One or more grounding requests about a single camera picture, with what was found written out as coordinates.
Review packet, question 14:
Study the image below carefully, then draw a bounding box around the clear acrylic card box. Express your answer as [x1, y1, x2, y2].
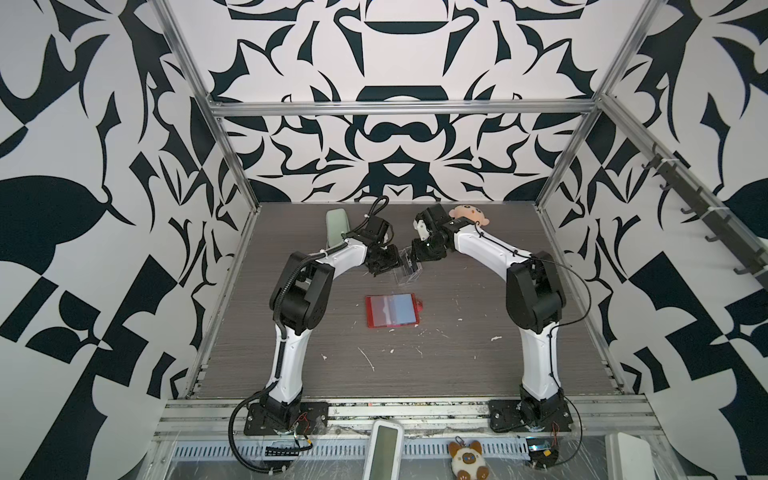
[394, 246, 423, 287]

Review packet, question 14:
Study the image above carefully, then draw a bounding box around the red leather card holder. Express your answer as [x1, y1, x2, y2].
[365, 293, 423, 329]

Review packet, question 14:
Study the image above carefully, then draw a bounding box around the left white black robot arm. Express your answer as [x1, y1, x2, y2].
[259, 214, 399, 423]

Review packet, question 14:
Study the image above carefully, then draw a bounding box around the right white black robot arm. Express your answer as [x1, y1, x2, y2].
[411, 204, 566, 425]

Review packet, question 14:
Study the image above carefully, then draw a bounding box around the pink plush doll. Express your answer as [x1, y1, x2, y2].
[449, 205, 490, 227]

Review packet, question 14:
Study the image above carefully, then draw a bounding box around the green glasses case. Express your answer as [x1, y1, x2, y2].
[325, 208, 350, 248]

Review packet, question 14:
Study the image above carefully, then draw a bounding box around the white tablet device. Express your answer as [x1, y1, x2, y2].
[363, 420, 405, 480]

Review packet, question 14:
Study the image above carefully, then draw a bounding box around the brown white plush toy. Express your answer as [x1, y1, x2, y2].
[448, 441, 490, 480]

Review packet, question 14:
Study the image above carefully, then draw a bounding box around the white box bottom right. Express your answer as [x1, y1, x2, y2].
[606, 432, 656, 480]

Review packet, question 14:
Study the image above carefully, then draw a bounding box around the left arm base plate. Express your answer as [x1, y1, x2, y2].
[243, 398, 330, 436]

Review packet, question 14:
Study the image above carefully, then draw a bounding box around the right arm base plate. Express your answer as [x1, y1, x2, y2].
[488, 396, 573, 433]

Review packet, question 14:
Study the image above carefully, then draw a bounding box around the aluminium frame rail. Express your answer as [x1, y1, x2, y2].
[209, 99, 595, 118]

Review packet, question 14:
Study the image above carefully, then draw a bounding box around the black cable left base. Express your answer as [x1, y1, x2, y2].
[227, 389, 313, 475]

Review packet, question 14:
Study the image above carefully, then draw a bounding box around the wall hook rail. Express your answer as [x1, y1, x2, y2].
[641, 143, 768, 276]

